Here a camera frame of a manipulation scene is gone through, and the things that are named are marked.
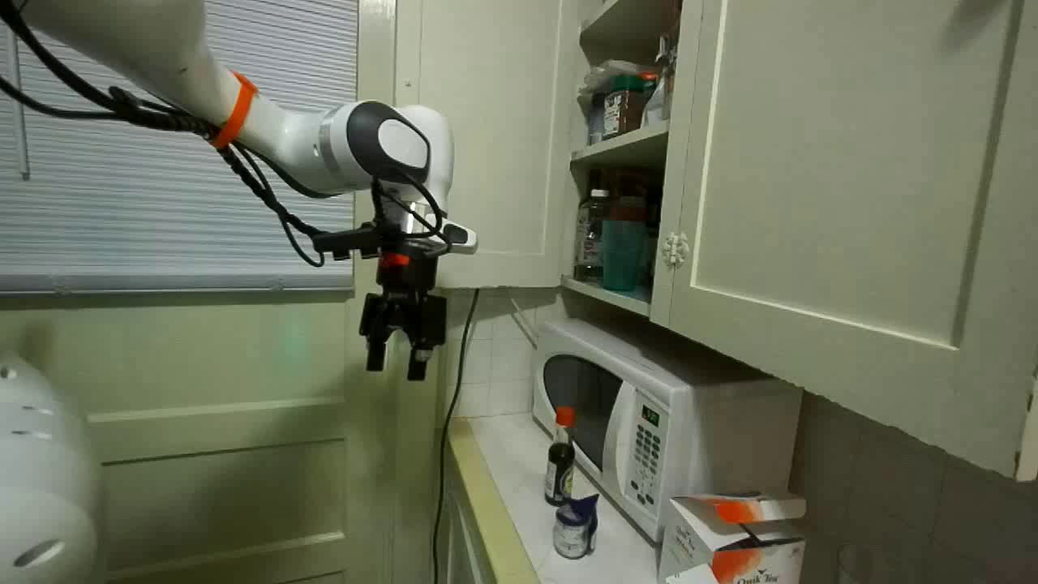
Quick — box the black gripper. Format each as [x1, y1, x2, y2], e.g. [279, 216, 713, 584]
[357, 251, 451, 383]

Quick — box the teal blue plastic cup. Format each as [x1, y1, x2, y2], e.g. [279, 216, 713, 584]
[597, 213, 655, 298]

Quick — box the dark bottle with red cap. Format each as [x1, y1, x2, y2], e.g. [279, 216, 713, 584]
[540, 401, 580, 510]

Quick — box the lower counter cabinet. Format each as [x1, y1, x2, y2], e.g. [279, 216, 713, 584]
[436, 474, 513, 584]

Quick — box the pale green panelled door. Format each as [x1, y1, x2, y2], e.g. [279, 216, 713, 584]
[0, 296, 439, 584]

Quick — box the dark glass bottle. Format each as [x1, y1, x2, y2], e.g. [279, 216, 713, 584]
[575, 185, 614, 285]

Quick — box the small jar with blue lid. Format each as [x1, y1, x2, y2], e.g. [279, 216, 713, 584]
[548, 492, 602, 564]

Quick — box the closed cream cabinet door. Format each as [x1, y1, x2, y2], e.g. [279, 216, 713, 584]
[393, 0, 578, 291]

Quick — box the white microwave oven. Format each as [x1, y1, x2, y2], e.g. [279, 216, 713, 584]
[527, 313, 805, 546]

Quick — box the white window blind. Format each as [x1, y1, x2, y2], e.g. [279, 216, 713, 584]
[0, 0, 363, 298]

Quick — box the clear food container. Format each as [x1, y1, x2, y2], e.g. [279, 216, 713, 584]
[580, 61, 665, 146]

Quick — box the white and orange box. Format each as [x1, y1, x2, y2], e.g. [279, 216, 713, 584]
[655, 490, 811, 584]

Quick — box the white round perforated object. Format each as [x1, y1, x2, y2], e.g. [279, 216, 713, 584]
[0, 349, 106, 584]

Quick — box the open cream cabinet door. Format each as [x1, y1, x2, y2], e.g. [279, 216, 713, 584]
[647, 0, 1038, 484]

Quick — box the black power cable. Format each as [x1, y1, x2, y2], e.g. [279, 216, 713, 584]
[428, 288, 483, 584]

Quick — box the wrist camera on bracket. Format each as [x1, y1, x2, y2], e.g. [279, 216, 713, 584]
[313, 216, 479, 264]

